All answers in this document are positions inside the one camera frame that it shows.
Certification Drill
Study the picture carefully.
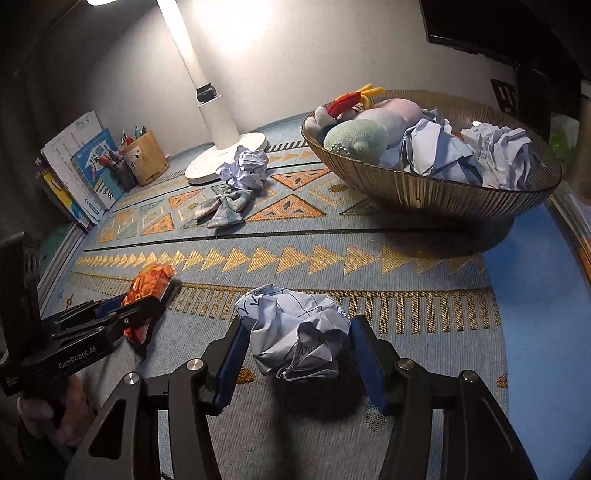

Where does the brown ribbed glass bowl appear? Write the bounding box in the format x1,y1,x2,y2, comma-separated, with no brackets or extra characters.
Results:
300,90,563,224

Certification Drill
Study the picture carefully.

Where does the black phone stand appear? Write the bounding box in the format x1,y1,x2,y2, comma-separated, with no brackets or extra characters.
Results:
490,78,518,116

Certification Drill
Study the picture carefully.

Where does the white desk lamp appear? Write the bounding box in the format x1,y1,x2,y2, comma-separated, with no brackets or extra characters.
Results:
85,0,269,186

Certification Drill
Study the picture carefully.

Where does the yellow book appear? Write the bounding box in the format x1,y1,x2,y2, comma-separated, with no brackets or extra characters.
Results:
34,157,93,234

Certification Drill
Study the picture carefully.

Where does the black phone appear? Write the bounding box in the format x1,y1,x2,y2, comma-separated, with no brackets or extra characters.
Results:
513,62,552,139

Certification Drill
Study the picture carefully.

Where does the dango skewer plush toy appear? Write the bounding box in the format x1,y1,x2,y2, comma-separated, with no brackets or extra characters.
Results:
323,99,423,160

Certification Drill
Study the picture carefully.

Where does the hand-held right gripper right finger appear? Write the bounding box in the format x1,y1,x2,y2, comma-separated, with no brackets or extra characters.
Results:
348,314,539,480

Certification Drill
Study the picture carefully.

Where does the stack of notebooks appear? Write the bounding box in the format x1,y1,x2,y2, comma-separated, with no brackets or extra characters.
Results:
547,189,591,268

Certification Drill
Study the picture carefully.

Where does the white booklet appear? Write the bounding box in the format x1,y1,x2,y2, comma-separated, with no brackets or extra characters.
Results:
41,111,105,195

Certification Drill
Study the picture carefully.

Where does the green folder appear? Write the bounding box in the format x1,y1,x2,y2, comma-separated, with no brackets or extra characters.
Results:
39,222,75,259

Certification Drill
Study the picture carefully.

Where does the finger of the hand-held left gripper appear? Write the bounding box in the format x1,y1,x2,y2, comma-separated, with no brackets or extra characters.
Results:
44,299,123,330
55,286,172,340

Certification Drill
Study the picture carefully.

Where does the blue patterned mat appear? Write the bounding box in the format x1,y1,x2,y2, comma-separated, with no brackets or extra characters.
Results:
37,111,511,480

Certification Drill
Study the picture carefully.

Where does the white cat plush toy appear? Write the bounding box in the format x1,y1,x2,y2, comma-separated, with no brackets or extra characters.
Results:
307,83,389,139

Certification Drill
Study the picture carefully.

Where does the plaid bow tie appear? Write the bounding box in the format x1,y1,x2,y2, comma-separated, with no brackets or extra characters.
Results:
193,185,259,230

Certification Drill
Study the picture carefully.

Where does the person's left hand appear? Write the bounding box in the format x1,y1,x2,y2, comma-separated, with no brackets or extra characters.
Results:
18,369,98,441

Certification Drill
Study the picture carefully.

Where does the black monitor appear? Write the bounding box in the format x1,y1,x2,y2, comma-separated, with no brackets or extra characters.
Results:
418,0,583,70

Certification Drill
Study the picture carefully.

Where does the red snack packet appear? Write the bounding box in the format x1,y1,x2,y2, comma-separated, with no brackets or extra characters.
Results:
121,263,177,347

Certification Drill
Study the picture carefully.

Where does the wooden pen holder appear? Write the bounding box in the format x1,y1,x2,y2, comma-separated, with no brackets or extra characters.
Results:
122,130,171,185

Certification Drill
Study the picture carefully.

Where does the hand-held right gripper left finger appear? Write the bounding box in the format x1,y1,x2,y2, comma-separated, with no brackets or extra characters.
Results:
62,316,252,480

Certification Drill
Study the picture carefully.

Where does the gold thermos bottle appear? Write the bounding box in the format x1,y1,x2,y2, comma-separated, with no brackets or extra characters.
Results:
570,78,591,190

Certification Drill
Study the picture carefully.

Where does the blue book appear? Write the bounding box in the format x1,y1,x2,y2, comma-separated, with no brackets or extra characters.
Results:
71,128,125,217

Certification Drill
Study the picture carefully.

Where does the green tissue pack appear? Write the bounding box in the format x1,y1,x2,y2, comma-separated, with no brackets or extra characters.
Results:
549,113,578,162

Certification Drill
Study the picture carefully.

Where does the dark pen cup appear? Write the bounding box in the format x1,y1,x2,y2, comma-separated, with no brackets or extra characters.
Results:
108,157,137,192

